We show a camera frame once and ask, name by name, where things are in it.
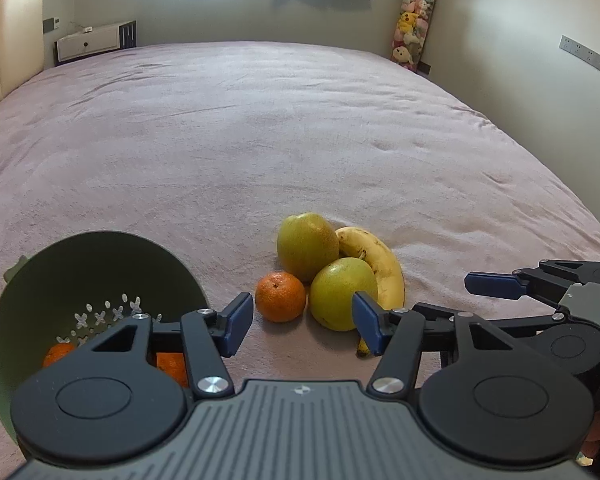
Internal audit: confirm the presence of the green plastic colander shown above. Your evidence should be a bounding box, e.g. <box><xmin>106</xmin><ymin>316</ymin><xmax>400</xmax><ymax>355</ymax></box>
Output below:
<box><xmin>0</xmin><ymin>230</ymin><xmax>209</xmax><ymax>443</ymax></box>

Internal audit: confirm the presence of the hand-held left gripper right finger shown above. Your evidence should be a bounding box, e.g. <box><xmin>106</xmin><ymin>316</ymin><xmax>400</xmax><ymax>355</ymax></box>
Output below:
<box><xmin>352</xmin><ymin>290</ymin><xmax>551</xmax><ymax>401</ymax></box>

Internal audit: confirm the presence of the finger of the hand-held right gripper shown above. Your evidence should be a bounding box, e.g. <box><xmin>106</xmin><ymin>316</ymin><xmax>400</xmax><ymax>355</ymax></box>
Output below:
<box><xmin>494</xmin><ymin>312</ymin><xmax>571</xmax><ymax>349</ymax></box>
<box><xmin>464</xmin><ymin>260</ymin><xmax>600</xmax><ymax>306</ymax></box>

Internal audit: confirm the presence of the white nightstand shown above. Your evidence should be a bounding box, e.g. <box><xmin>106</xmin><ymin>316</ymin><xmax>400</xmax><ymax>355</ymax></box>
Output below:
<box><xmin>55</xmin><ymin>20</ymin><xmax>137</xmax><ymax>65</ymax></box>

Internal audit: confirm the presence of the hanging plush toy organizer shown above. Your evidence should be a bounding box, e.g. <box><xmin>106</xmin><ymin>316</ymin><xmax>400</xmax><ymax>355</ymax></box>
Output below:
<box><xmin>391</xmin><ymin>0</ymin><xmax>441</xmax><ymax>68</ymax></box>

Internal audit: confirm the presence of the yellow-green pear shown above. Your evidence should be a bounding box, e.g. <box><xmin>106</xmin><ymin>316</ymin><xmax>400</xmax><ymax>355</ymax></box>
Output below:
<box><xmin>309</xmin><ymin>257</ymin><xmax>379</xmax><ymax>332</ymax></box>
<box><xmin>277</xmin><ymin>212</ymin><xmax>340</xmax><ymax>283</ymax></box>

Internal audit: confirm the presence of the cream padded headboard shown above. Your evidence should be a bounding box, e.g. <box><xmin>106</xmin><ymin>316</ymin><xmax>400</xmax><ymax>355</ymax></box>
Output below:
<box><xmin>0</xmin><ymin>0</ymin><xmax>45</xmax><ymax>119</ymax></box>

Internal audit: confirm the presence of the yellow banana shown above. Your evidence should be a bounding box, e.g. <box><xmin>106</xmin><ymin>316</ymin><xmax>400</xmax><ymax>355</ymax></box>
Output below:
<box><xmin>335</xmin><ymin>226</ymin><xmax>406</xmax><ymax>359</ymax></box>

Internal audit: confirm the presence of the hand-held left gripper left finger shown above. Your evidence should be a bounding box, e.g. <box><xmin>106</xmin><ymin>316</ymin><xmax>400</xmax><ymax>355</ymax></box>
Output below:
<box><xmin>50</xmin><ymin>291</ymin><xmax>255</xmax><ymax>402</ymax></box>

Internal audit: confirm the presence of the orange mandarin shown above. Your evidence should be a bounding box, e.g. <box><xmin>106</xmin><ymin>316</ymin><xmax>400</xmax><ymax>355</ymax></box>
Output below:
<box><xmin>42</xmin><ymin>342</ymin><xmax>77</xmax><ymax>369</ymax></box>
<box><xmin>155</xmin><ymin>352</ymin><xmax>189</xmax><ymax>389</ymax></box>
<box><xmin>255</xmin><ymin>271</ymin><xmax>307</xmax><ymax>323</ymax></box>

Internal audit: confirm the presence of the pink bed blanket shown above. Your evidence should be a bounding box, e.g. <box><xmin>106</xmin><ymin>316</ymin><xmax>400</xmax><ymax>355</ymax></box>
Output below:
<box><xmin>0</xmin><ymin>40</ymin><xmax>600</xmax><ymax>461</ymax></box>

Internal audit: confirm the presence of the white wall socket strip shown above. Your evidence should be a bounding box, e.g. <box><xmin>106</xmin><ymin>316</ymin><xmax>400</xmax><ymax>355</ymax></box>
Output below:
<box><xmin>559</xmin><ymin>35</ymin><xmax>600</xmax><ymax>82</ymax></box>

